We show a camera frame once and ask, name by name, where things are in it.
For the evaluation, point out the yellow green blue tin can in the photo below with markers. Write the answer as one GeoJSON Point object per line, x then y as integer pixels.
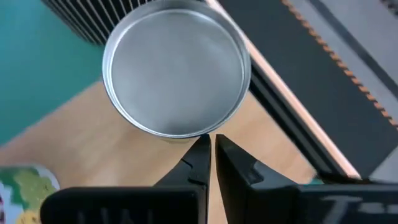
{"type": "Point", "coordinates": [177, 68]}

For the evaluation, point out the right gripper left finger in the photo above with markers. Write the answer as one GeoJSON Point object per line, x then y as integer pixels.
{"type": "Point", "coordinates": [186, 174]}

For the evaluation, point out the potted plant striped pot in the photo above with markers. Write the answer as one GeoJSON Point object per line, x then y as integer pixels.
{"type": "Point", "coordinates": [84, 18]}

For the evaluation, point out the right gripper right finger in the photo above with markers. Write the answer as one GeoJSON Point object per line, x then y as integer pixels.
{"type": "Point", "coordinates": [248, 186]}

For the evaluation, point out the orange black hazard tape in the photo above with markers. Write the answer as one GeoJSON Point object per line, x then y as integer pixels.
{"type": "Point", "coordinates": [342, 67]}

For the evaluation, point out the white carrots tin can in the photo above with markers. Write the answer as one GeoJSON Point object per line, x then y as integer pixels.
{"type": "Point", "coordinates": [28, 193]}

